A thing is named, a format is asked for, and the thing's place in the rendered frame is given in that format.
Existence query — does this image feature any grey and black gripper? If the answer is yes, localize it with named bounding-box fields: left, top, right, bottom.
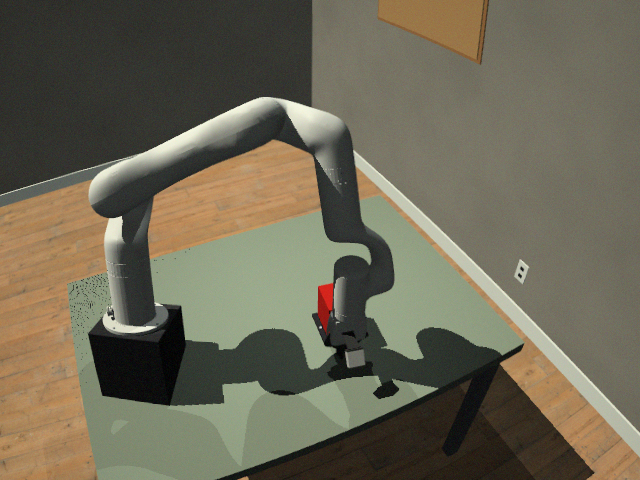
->
left=324, top=311, right=369, bottom=360

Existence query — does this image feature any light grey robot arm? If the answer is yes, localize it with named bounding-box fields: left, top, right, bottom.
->
left=88, top=97, right=394, bottom=336

